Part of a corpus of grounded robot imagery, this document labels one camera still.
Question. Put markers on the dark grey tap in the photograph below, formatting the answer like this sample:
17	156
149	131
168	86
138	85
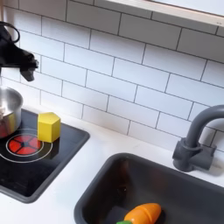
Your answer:
191	151

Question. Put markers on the steel pot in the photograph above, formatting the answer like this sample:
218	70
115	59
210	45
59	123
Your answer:
10	116

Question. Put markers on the dark grey sink basin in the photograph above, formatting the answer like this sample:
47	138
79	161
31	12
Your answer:
175	192

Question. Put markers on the yellow hexagonal wooden block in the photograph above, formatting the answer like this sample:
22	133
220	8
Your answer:
48	128

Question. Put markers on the black toy stove top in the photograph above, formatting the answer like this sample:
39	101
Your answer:
67	145

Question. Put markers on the orange toy carrot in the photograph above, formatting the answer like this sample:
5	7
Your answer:
144	214

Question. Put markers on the light wooden shelf ledge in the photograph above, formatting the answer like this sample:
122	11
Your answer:
175	10

